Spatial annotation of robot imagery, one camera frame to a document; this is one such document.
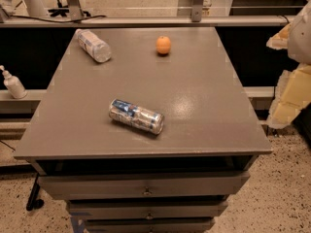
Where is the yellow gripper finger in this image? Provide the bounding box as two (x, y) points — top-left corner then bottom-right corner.
(267, 64), (311, 129)
(266, 23), (291, 50)

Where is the silver blue redbull can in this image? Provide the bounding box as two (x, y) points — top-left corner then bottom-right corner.
(109, 99), (164, 135)

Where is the orange fruit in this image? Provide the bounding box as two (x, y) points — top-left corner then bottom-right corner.
(155, 36), (171, 54)

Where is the clear plastic water bottle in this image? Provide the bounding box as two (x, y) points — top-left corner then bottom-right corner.
(75, 29), (112, 63)

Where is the grey drawer cabinet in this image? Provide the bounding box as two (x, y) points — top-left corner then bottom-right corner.
(16, 27), (270, 233)

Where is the top grey drawer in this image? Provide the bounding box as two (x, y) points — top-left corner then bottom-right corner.
(38, 171), (250, 200)

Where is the grey drawer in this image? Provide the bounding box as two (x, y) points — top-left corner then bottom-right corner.
(68, 197), (227, 219)
(38, 171), (250, 200)
(86, 217), (215, 233)

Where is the bottom grey drawer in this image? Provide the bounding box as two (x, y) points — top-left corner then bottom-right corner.
(86, 217), (215, 233)

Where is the middle grey drawer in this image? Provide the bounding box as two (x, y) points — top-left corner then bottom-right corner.
(68, 197), (227, 219)

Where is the white pump dispenser bottle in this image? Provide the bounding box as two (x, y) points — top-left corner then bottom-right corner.
(0, 65), (27, 99)

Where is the grey metal post right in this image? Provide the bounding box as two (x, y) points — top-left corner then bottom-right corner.
(191, 0), (203, 22)

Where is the grey metal post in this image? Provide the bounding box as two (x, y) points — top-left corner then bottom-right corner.
(191, 0), (203, 22)
(67, 0), (84, 20)

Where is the grey metal post left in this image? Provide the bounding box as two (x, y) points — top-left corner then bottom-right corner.
(67, 0), (84, 20)

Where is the black cable on rail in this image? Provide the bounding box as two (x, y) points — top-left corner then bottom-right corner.
(0, 7), (107, 24)

